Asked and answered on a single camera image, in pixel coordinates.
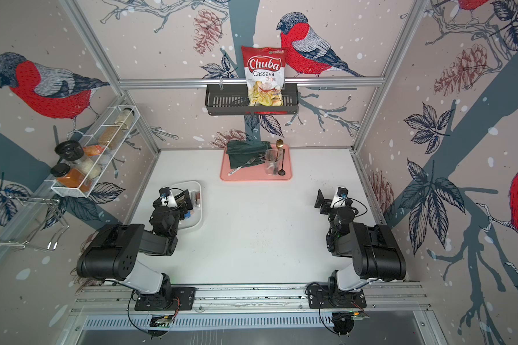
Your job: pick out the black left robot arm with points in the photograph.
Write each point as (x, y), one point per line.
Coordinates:
(113, 254)

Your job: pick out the aluminium front rail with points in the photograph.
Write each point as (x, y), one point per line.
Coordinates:
(254, 298)

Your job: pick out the black lid spice jar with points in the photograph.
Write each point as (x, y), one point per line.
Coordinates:
(72, 151)

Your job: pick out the gold long spoon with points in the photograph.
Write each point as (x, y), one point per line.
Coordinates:
(279, 156)

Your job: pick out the white wire spice rack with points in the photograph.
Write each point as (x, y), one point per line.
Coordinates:
(102, 145)

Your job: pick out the orange spice jar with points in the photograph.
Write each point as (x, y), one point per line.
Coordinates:
(70, 177)

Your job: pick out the white storage box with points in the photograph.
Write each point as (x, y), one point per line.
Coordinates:
(195, 222)

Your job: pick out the black wall basket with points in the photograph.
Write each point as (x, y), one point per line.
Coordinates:
(232, 100)

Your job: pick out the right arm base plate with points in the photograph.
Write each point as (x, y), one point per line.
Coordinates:
(319, 296)

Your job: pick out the metal wire hook rack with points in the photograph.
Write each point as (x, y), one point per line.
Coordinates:
(31, 223)

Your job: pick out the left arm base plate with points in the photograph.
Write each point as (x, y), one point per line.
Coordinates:
(171, 299)

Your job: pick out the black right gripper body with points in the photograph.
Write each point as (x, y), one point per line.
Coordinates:
(326, 207)

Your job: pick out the dark green cloth napkin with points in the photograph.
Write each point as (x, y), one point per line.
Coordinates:
(246, 153)

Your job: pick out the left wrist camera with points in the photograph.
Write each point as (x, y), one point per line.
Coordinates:
(167, 199)

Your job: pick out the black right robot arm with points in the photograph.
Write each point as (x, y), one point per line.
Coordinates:
(373, 250)

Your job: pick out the Chuba cassava chips bag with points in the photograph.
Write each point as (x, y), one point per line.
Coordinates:
(265, 75)

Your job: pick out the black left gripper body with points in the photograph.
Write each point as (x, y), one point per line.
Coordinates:
(183, 210)

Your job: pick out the clear ribbed glass cup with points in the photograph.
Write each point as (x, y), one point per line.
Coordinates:
(270, 161)

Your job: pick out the white handled fork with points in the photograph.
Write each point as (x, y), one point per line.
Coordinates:
(241, 167)

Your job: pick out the pink silicone mat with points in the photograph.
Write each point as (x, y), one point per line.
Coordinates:
(257, 172)

